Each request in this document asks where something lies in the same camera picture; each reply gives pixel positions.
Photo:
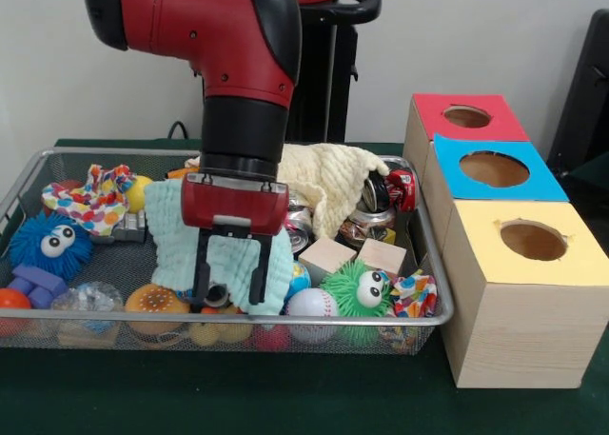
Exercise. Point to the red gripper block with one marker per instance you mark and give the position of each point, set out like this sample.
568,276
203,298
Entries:
233,206

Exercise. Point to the light blue muslin cloth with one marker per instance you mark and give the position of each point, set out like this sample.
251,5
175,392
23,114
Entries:
233,268

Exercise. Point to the cream muslin cloth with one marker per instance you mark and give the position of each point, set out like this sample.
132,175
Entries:
333,178

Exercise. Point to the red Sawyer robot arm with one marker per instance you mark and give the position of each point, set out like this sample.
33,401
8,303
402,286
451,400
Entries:
214,49

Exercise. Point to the shallow metal mesh bin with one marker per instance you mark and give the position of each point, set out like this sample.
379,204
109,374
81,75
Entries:
71,155

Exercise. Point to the wooden box with three holes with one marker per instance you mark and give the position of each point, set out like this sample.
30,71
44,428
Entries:
523,340

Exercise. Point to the toy hamburger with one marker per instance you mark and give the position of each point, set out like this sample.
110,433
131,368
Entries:
154,304

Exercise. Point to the white toy baseball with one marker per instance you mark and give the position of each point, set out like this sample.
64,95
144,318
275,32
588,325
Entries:
311,305

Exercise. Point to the plain wooden cube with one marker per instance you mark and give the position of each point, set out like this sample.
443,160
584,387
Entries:
326,259
383,256

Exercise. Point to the green fuzzy googly-eyed toy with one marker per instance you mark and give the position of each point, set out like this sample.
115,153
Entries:
349,290

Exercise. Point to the blue fuzzy googly-eyed toy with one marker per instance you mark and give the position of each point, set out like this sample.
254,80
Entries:
47,244

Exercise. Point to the purple plastic toy brick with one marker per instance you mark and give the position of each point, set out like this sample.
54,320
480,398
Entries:
35,282

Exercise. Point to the black upright panel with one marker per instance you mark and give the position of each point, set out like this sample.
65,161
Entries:
585,97

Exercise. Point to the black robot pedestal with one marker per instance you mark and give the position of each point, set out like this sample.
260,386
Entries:
323,73

